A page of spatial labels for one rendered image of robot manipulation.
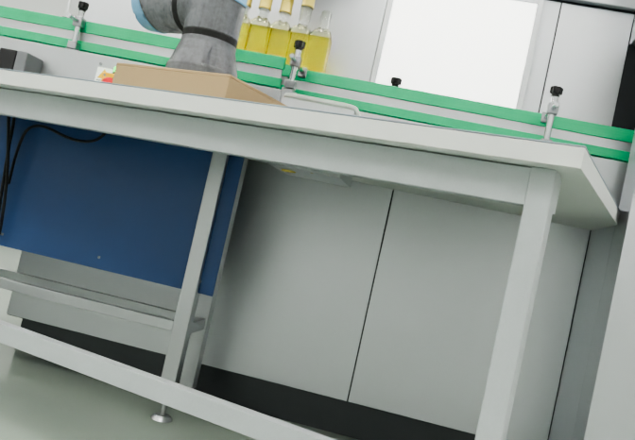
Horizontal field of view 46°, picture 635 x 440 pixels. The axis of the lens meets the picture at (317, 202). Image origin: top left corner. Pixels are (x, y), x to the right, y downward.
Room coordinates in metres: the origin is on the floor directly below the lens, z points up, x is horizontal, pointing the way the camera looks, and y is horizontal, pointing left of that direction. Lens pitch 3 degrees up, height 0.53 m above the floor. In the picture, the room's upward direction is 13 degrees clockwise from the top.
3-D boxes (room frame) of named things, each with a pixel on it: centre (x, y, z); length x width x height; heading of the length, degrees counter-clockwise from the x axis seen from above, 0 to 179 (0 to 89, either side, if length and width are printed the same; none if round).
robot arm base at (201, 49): (1.53, 0.29, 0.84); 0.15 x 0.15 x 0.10
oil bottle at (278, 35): (2.03, 0.20, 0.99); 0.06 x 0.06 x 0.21; 81
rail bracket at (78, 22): (1.94, 0.73, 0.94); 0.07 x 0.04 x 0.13; 171
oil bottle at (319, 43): (2.01, 0.09, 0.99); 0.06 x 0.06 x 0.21; 82
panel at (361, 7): (2.12, -0.05, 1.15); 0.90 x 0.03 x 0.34; 81
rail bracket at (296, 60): (1.89, 0.13, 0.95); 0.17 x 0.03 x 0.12; 171
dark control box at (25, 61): (1.93, 0.84, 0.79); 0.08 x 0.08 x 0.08; 81
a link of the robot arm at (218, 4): (1.54, 0.30, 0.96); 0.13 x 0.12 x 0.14; 59
